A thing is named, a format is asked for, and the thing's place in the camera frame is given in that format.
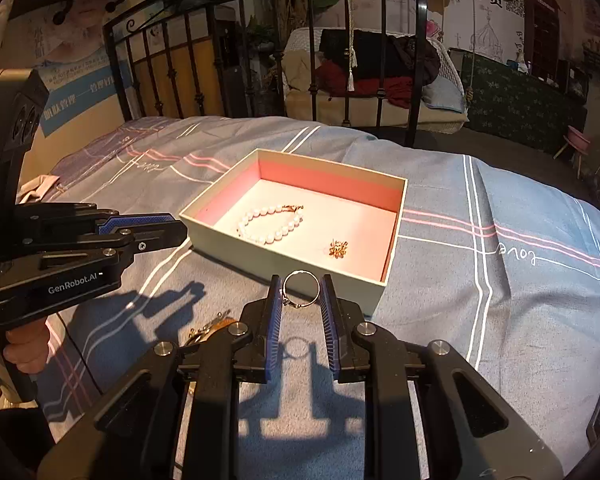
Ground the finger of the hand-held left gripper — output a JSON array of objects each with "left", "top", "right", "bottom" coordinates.
[
  {"left": 16, "top": 224, "right": 189, "bottom": 273},
  {"left": 15, "top": 202, "right": 179, "bottom": 242}
]

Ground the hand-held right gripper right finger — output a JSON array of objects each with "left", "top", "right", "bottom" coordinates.
[{"left": 320, "top": 274, "right": 566, "bottom": 480}]

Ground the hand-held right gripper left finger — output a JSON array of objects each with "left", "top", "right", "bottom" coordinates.
[{"left": 37, "top": 274, "right": 284, "bottom": 480}]

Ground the silver ring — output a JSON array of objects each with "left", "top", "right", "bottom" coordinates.
[{"left": 281, "top": 270, "right": 324, "bottom": 309}]

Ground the pale box with pink lining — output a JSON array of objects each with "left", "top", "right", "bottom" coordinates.
[{"left": 179, "top": 148, "right": 409, "bottom": 317}]

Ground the gold jewelry piece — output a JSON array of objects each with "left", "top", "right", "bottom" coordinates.
[{"left": 182, "top": 309, "right": 239, "bottom": 346}]

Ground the person's left hand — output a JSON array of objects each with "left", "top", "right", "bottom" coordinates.
[{"left": 0, "top": 316, "right": 51, "bottom": 377}]

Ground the beige cloth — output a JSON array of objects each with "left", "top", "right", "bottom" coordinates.
[{"left": 17, "top": 175, "right": 62, "bottom": 199}]

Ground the blue plaid bedsheet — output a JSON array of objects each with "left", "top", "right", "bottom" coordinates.
[{"left": 16, "top": 115, "right": 600, "bottom": 480}]

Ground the white wicker chair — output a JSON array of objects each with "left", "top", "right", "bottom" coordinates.
[{"left": 281, "top": 26, "right": 471, "bottom": 135}]

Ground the red clothing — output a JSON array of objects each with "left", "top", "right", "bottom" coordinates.
[{"left": 314, "top": 62, "right": 417, "bottom": 109}]

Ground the light blue pillow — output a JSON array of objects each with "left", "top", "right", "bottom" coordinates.
[{"left": 422, "top": 76, "right": 469, "bottom": 112}]

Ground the black clothing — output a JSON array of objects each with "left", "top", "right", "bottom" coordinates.
[{"left": 319, "top": 28, "right": 442, "bottom": 84}]

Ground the green patterned cloth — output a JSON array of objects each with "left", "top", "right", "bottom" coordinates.
[{"left": 459, "top": 52, "right": 589, "bottom": 154}]

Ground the pink stool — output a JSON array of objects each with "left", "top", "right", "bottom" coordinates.
[{"left": 552, "top": 126, "right": 593, "bottom": 179}]

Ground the white pearl bracelet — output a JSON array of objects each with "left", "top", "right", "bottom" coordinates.
[{"left": 236, "top": 203, "right": 305, "bottom": 246}]

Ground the wall poster with face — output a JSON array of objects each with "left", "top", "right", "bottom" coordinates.
[{"left": 0, "top": 0, "right": 128, "bottom": 126}]

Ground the cream tassel cord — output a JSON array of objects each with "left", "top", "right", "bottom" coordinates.
[{"left": 343, "top": 0, "right": 357, "bottom": 92}]

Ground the black metal bed frame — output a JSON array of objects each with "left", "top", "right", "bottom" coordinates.
[{"left": 102, "top": 0, "right": 429, "bottom": 149}]

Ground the wall poster with buildings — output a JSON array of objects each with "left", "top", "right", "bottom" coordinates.
[{"left": 427, "top": 0, "right": 600, "bottom": 68}]

